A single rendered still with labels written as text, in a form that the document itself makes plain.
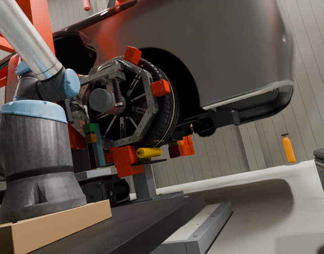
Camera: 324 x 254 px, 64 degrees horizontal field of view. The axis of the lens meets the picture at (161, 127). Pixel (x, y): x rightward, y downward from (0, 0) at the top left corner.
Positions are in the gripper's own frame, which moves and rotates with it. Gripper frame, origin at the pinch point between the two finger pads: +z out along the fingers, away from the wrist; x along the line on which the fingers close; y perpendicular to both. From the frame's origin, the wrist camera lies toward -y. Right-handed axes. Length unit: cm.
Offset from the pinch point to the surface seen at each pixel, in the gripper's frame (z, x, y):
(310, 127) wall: 399, -176, 176
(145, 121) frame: 31.9, -15.6, 14.3
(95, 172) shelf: 6.0, -3.9, -24.9
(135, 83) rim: 30, -10, 44
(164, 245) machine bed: 34, -23, -52
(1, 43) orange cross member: 65, 227, 246
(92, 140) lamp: 1.0, -4.3, -11.6
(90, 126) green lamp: -1.2, -4.4, -5.4
